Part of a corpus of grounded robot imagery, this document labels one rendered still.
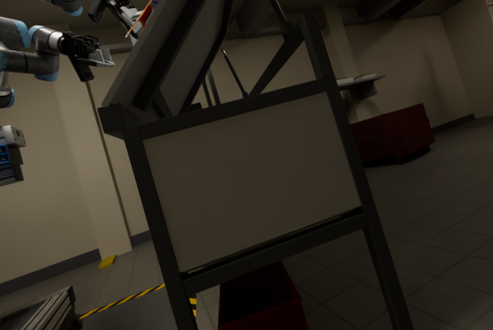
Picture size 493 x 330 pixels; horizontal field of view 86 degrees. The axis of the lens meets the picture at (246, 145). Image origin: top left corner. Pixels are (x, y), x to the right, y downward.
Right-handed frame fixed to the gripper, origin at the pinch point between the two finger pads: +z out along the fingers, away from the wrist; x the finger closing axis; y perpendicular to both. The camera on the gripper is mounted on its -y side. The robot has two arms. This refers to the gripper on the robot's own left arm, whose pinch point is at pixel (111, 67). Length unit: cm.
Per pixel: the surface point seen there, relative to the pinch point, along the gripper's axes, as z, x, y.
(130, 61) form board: 25.6, -19.1, 12.3
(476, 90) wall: 347, 588, -50
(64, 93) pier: -188, 119, -105
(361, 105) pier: 130, 379, -92
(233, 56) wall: -69, 293, -57
